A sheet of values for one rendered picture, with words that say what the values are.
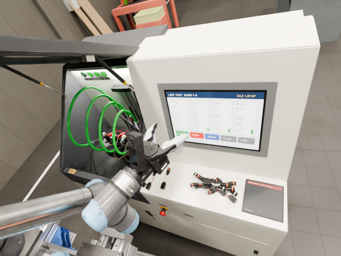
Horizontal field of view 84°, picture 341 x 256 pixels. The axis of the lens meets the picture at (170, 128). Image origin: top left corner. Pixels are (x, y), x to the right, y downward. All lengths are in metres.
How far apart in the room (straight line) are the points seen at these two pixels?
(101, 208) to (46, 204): 0.16
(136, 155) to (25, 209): 0.30
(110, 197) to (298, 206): 1.78
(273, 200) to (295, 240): 1.03
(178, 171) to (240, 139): 0.39
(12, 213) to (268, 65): 0.82
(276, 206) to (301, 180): 1.25
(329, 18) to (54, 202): 3.98
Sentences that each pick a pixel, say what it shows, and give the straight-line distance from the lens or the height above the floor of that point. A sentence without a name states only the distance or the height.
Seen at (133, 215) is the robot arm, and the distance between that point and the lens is 0.64.
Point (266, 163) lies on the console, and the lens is 0.97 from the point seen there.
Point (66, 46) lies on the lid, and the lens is 0.69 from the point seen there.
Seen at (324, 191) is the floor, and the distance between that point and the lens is 2.21.
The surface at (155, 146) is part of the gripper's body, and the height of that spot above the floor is 1.47.
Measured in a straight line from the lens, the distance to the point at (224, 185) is 0.96.
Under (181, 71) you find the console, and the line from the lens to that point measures 0.79.
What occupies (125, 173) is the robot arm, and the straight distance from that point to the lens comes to 0.55.
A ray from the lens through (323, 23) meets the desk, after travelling 4.03.
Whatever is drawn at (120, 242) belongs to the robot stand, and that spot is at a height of 0.98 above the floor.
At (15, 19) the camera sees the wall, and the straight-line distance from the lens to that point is 4.16.
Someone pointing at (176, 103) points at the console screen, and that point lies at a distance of 0.86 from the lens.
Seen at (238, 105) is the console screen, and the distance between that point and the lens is 0.79.
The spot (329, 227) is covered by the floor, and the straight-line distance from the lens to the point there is 2.09.
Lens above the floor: 1.89
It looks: 45 degrees down
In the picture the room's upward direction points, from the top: 22 degrees counter-clockwise
